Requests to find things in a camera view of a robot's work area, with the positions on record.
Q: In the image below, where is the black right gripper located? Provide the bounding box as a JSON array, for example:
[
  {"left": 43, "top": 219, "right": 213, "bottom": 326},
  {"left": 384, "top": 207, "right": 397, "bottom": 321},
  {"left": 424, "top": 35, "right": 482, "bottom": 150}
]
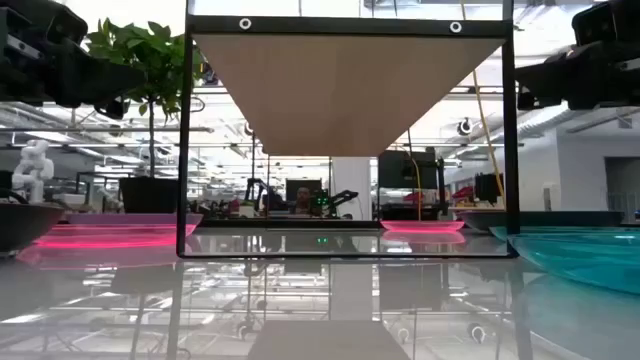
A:
[{"left": 514, "top": 0, "right": 640, "bottom": 111}]

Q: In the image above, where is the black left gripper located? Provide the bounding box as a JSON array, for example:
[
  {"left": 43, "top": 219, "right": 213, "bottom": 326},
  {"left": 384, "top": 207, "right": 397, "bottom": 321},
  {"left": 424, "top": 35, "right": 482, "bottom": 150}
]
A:
[{"left": 0, "top": 0, "right": 147, "bottom": 121}]

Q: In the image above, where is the transparent pink plate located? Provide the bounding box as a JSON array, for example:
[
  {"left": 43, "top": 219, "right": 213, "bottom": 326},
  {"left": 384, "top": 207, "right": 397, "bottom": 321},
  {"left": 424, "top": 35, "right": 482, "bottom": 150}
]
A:
[
  {"left": 379, "top": 219, "right": 466, "bottom": 233},
  {"left": 32, "top": 223, "right": 197, "bottom": 250}
]

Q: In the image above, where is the black plate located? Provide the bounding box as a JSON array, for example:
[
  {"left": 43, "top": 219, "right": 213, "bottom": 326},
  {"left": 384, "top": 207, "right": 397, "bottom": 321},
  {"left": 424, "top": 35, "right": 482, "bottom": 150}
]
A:
[{"left": 0, "top": 202, "right": 66, "bottom": 253}]

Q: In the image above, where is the transparent cyan plate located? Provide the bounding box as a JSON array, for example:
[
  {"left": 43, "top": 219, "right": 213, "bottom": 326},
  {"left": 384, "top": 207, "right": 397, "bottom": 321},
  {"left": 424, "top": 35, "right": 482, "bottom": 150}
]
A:
[{"left": 488, "top": 225, "right": 640, "bottom": 296}]

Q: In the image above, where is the green plant in black pot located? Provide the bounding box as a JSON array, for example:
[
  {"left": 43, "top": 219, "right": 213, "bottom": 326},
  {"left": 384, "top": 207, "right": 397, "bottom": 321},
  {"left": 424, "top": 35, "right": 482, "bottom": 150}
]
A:
[{"left": 84, "top": 17, "right": 206, "bottom": 215}]

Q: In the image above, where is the white humanoid robot figure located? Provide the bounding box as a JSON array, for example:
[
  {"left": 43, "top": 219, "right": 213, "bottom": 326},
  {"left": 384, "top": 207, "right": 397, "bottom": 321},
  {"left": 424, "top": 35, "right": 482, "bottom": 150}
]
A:
[{"left": 10, "top": 138, "right": 55, "bottom": 204}]

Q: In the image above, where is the black desk monitor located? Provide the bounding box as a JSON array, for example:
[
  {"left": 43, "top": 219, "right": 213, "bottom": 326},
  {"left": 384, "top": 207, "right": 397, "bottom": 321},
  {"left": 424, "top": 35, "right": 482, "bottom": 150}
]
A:
[{"left": 473, "top": 173, "right": 504, "bottom": 204}]

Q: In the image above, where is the grey double door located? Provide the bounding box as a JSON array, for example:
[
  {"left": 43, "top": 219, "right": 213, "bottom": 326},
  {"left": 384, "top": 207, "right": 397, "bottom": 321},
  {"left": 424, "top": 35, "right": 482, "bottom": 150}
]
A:
[{"left": 604, "top": 157, "right": 640, "bottom": 224}]

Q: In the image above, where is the large black screen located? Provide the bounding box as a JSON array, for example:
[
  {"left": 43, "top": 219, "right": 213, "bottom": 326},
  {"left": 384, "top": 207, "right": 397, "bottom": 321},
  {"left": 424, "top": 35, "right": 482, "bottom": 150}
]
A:
[{"left": 378, "top": 149, "right": 440, "bottom": 190}]

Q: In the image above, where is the small black monitor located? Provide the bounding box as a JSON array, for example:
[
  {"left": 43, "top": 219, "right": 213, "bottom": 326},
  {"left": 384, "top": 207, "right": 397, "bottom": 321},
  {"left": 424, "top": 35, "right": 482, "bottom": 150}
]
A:
[{"left": 285, "top": 178, "right": 323, "bottom": 204}]

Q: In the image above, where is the person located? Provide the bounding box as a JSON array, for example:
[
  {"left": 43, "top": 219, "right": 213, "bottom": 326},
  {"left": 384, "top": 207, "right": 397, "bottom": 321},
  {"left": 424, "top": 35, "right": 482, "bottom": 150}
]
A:
[{"left": 294, "top": 185, "right": 314, "bottom": 214}]

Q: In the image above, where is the yellow cable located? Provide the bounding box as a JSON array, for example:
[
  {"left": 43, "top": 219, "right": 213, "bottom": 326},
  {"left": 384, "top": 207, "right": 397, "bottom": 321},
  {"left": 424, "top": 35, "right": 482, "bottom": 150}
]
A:
[{"left": 459, "top": 0, "right": 507, "bottom": 207}]

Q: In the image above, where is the black aluminium table frame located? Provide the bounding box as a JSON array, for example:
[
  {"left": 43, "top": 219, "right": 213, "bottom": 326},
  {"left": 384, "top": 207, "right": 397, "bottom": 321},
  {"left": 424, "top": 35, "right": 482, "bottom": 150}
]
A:
[{"left": 199, "top": 218, "right": 381, "bottom": 230}]

